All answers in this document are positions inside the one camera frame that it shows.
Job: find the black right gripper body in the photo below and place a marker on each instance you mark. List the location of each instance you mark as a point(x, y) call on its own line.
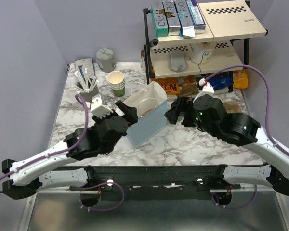
point(206, 127)

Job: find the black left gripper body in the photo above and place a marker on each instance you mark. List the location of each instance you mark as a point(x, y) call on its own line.
point(98, 121)

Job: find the blue white paper bag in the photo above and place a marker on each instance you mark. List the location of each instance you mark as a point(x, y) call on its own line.
point(150, 96)

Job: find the green paper coffee cup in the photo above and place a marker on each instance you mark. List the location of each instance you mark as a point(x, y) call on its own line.
point(180, 117)

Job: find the black plastic cup lid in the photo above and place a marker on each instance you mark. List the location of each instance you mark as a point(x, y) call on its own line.
point(176, 104)

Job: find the brown pulp cup carrier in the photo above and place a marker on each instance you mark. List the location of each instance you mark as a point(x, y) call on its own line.
point(146, 111)

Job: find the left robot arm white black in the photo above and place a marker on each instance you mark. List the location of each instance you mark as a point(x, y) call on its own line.
point(28, 176)

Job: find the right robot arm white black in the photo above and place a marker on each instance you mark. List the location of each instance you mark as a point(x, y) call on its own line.
point(242, 130)

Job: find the orange kettle chips bag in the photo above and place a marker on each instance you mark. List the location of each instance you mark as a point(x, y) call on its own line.
point(169, 84)

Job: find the olive brown snack bag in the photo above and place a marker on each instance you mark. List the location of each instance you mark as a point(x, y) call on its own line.
point(188, 85)

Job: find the blue doritos bag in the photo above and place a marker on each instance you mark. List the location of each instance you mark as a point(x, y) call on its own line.
point(221, 81)

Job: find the stack of green paper cups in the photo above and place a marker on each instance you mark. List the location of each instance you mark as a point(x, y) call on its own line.
point(116, 80)

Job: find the yellow snack bag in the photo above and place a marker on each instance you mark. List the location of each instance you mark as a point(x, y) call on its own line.
point(240, 79)

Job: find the grey straw holder cup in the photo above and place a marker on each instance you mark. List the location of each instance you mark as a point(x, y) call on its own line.
point(86, 85)

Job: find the grey sponge pouch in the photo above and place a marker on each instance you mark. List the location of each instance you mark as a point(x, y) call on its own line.
point(178, 61)

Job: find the grey marbled canister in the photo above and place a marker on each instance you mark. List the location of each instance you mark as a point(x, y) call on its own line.
point(106, 60)

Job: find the toilet paper roll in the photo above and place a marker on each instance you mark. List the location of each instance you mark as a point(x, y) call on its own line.
point(202, 52)

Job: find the blue razor in package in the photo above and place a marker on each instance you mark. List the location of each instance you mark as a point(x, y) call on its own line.
point(86, 64)

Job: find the silver blue toothpaste box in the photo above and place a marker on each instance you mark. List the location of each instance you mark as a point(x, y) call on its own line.
point(187, 26)

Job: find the black and cream shelf rack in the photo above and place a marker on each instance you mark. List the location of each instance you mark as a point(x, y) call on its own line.
point(199, 38)

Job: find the blue white toothpaste box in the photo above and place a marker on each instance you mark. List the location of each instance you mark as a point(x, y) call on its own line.
point(197, 17)

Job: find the teal toothpaste box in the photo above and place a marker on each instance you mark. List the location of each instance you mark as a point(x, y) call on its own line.
point(159, 19)

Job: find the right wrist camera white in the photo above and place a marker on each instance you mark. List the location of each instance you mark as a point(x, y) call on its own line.
point(207, 89)

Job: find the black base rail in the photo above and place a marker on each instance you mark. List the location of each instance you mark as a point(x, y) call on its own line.
point(142, 183)

